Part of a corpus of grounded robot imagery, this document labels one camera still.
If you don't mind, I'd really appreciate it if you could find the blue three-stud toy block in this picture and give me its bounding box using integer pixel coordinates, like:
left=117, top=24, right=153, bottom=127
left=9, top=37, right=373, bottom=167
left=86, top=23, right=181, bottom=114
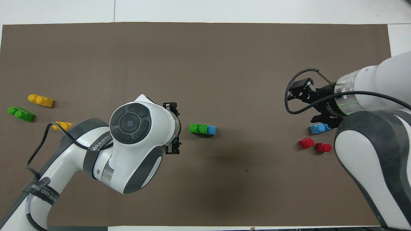
left=192, top=125, right=216, bottom=138
left=310, top=124, right=333, bottom=134

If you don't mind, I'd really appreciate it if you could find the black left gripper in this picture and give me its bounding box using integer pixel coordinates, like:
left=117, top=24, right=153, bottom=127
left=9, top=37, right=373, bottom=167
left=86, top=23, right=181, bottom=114
left=163, top=102, right=181, bottom=155

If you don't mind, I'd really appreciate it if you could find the brown table mat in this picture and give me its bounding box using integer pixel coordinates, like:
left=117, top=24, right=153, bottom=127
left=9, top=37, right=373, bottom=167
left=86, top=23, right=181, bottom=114
left=0, top=22, right=410, bottom=227

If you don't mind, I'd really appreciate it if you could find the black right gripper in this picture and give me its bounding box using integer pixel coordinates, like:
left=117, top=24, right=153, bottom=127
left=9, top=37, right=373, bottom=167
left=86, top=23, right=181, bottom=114
left=288, top=78, right=345, bottom=128

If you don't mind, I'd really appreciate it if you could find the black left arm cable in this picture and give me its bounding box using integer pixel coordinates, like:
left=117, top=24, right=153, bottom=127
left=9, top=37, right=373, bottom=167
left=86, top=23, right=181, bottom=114
left=25, top=123, right=113, bottom=231

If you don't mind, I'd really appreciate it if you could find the yellow two-stud toy block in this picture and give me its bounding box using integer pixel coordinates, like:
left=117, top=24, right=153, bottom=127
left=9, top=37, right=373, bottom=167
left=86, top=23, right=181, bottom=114
left=28, top=94, right=54, bottom=107
left=52, top=121, right=72, bottom=131

